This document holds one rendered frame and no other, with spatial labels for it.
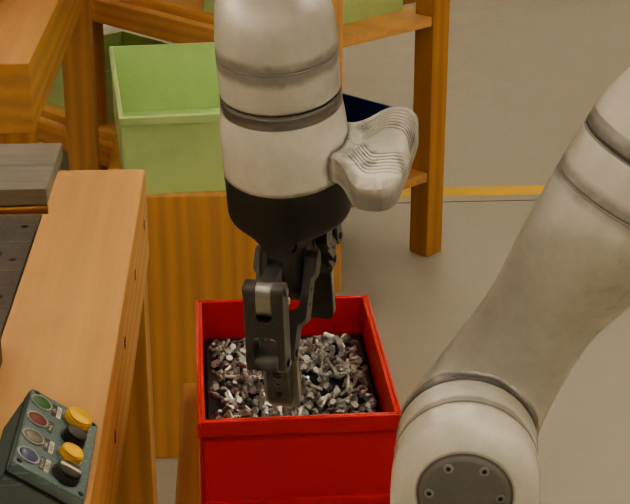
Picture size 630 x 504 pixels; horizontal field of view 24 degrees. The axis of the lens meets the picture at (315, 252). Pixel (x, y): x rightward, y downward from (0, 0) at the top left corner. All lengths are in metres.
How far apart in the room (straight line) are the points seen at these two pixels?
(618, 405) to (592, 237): 2.73
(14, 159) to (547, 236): 0.90
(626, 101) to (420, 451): 0.24
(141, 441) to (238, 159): 1.61
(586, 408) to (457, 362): 2.60
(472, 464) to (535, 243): 0.14
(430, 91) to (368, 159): 3.38
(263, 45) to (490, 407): 0.27
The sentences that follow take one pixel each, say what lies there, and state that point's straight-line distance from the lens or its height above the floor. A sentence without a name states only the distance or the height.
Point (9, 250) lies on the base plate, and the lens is 2.02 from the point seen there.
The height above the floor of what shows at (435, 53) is 0.62.
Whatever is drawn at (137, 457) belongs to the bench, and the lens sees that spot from 2.43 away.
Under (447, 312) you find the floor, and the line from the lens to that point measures 4.00.
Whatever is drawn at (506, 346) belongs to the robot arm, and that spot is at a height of 1.24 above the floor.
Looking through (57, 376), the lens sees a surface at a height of 0.90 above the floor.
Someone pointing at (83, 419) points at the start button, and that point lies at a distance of 1.49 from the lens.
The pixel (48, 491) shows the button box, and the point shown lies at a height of 0.92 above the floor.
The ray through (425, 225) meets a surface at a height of 0.10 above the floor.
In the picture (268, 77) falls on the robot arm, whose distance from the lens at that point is 0.80.
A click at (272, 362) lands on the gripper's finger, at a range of 0.86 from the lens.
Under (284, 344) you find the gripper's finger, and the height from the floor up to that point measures 1.27.
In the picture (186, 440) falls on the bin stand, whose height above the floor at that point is 0.80.
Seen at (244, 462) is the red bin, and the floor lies 0.87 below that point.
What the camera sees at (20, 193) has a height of 1.13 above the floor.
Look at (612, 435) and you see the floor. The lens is 3.44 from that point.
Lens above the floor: 1.64
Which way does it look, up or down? 22 degrees down
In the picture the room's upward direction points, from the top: straight up
